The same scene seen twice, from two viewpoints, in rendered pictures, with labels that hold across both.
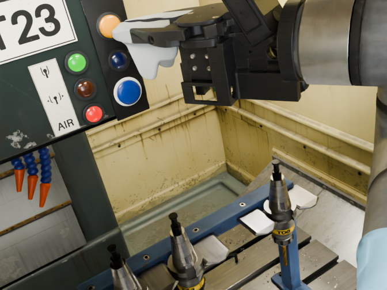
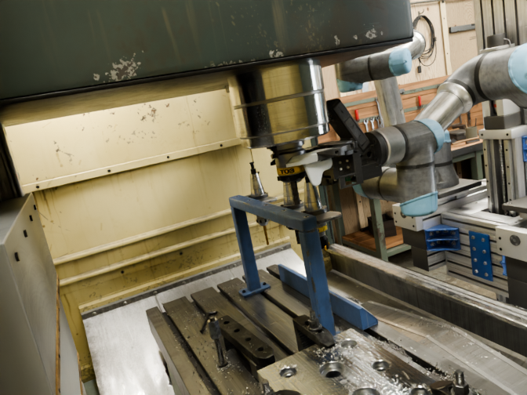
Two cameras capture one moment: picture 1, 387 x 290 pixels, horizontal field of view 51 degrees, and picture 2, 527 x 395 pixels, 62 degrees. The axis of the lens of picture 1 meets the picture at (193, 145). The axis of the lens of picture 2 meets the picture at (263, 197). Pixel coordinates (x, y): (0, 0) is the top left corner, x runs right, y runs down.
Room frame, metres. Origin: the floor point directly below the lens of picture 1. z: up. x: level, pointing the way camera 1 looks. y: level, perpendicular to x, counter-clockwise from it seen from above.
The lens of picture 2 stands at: (0.57, 1.19, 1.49)
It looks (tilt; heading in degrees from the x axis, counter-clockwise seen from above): 12 degrees down; 272
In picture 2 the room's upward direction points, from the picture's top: 11 degrees counter-clockwise
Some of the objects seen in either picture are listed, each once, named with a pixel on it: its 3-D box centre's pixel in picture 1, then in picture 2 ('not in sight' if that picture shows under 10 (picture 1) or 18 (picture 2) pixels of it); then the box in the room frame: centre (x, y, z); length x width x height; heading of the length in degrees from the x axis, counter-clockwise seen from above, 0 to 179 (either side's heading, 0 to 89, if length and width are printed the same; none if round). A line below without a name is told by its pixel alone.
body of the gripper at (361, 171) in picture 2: not in sight; (350, 159); (0.42, 0.37, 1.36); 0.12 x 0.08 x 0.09; 25
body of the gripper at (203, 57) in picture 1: (242, 49); not in sight; (0.38, -0.06, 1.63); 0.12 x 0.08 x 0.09; 55
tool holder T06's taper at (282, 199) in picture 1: (278, 191); (256, 183); (0.63, -0.14, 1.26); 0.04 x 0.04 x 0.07
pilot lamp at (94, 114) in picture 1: (94, 114); not in sight; (0.45, 0.11, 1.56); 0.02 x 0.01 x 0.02; 115
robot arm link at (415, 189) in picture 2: not in sight; (411, 187); (0.29, 0.28, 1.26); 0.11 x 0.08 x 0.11; 116
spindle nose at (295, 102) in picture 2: not in sight; (279, 106); (0.53, 0.42, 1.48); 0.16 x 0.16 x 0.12
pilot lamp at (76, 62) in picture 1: (76, 62); not in sight; (0.45, 0.11, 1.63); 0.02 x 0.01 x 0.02; 115
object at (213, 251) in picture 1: (211, 250); not in sight; (0.56, 0.01, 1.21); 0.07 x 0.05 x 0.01; 25
